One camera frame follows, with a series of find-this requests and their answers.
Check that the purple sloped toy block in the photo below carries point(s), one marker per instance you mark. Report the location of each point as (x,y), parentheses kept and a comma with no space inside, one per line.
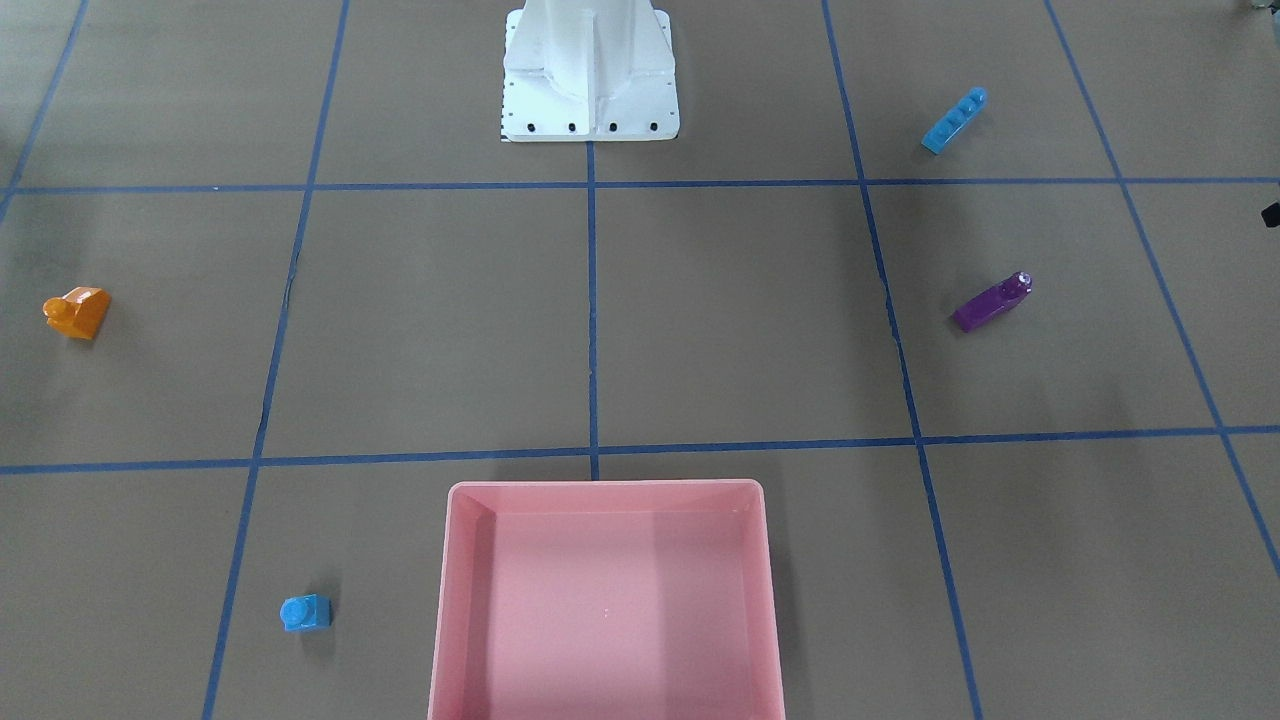
(995,301)

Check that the long blue toy block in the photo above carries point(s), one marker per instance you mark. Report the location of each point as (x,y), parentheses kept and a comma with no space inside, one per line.
(955,120)

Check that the small blue toy block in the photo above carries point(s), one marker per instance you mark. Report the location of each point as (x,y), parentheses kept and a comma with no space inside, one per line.
(305,614)

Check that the orange toy block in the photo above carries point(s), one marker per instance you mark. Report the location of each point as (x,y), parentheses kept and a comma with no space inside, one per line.
(79,313)

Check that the pink plastic box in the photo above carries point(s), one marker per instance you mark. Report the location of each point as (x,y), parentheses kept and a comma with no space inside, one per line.
(607,599)

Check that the black object at edge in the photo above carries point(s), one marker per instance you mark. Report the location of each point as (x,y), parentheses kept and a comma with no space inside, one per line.
(1271,215)

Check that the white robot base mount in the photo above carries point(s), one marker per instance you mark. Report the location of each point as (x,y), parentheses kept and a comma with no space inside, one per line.
(589,71)

